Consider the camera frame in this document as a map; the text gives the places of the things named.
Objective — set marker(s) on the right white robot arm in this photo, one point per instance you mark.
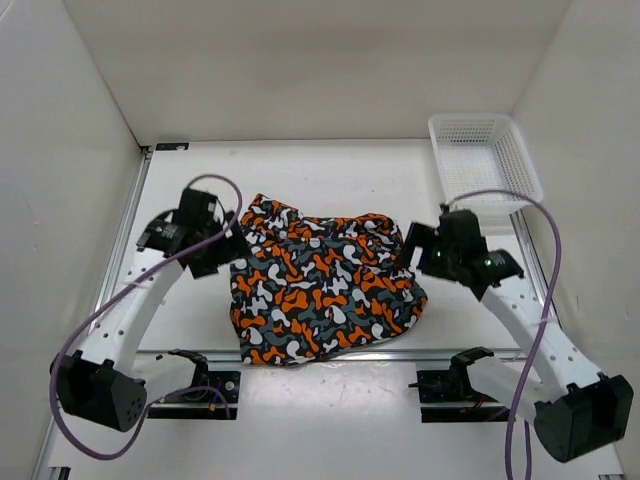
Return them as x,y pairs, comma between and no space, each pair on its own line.
572,405

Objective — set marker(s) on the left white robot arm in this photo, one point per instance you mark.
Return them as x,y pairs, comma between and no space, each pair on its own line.
96,377

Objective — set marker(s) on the white plastic basket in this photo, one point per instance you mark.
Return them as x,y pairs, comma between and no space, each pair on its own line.
483,163

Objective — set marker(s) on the orange camouflage shorts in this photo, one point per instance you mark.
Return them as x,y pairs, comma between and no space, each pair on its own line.
315,287

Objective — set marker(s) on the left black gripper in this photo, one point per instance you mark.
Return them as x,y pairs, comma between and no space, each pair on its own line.
233,248

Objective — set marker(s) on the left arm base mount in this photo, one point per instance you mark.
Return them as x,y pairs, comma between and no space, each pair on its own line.
200,390

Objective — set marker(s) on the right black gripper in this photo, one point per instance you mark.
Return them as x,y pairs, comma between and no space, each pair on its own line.
419,235

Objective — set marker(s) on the aluminium right side rail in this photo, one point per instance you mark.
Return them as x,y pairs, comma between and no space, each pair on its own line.
527,247

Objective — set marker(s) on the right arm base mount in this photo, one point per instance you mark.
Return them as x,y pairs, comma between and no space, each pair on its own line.
442,403

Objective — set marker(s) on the aluminium front rail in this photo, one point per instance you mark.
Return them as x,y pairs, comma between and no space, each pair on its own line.
412,355

